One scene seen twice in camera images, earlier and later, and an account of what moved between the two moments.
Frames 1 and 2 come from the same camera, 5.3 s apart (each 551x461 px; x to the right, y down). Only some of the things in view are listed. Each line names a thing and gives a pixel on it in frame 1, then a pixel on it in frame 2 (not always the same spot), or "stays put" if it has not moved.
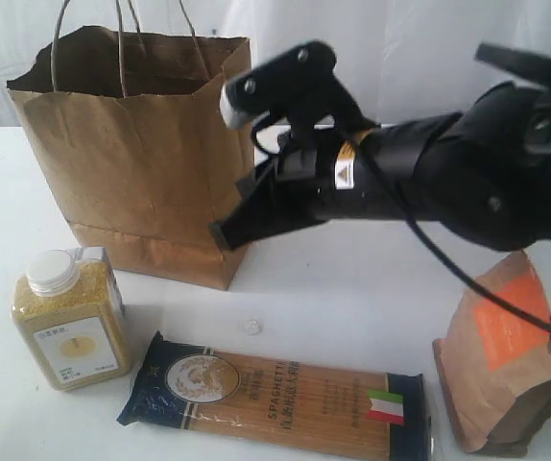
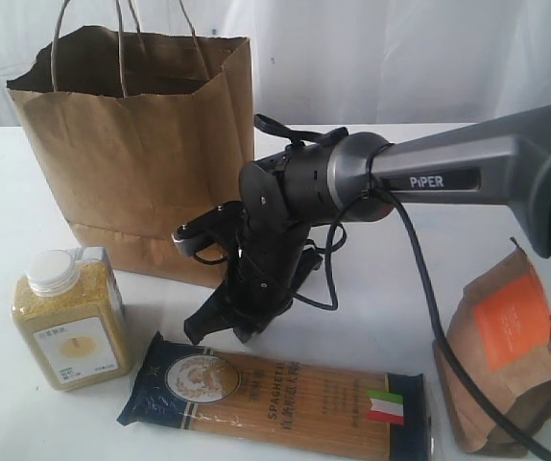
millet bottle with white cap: x=69 y=310 stays put
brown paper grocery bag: x=143 y=134 stays put
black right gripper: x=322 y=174 to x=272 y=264
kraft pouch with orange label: x=505 y=376 stays put
